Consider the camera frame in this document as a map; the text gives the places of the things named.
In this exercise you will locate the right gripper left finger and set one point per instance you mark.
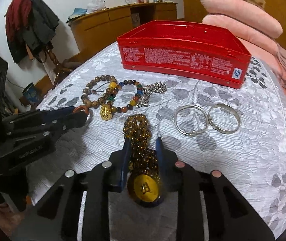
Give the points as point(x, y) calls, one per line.
point(108, 176)

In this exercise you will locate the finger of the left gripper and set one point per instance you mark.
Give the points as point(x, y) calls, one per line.
point(35, 118)
point(57, 125)

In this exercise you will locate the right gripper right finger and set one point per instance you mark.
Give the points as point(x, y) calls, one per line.
point(178, 176)

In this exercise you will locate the amber bead necklace yellow pendant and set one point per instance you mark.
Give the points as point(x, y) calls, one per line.
point(144, 184)

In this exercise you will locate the silver bangle with ball ends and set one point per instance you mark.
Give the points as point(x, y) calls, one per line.
point(191, 120)

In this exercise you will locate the multicolour bead bracelet gold charm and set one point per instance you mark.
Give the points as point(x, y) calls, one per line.
point(107, 109)

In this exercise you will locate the silver metal watch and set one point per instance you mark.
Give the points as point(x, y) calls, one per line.
point(147, 90)

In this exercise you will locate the blue cup on floor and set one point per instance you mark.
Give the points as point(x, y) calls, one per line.
point(32, 94)

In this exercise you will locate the wooden coat rack stand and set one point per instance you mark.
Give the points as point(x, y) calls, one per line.
point(55, 70)

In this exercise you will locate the clothes on coat rack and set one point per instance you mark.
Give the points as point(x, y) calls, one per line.
point(30, 26)

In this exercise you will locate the wooden sideboard cabinet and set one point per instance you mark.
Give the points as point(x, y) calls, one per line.
point(94, 32)

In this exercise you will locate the blue cloth on sideboard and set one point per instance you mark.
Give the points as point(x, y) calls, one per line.
point(78, 12)

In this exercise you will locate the white plastic bag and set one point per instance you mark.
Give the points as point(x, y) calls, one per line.
point(95, 5)

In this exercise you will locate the red tin box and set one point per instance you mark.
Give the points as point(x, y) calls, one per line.
point(193, 50)

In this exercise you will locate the lower pink folded quilt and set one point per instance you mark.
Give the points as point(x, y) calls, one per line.
point(242, 31)

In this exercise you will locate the pink folded quilt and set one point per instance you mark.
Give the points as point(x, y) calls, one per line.
point(246, 13)
point(242, 31)

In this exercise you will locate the upper pink folded quilt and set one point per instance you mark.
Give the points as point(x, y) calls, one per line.
point(246, 13)

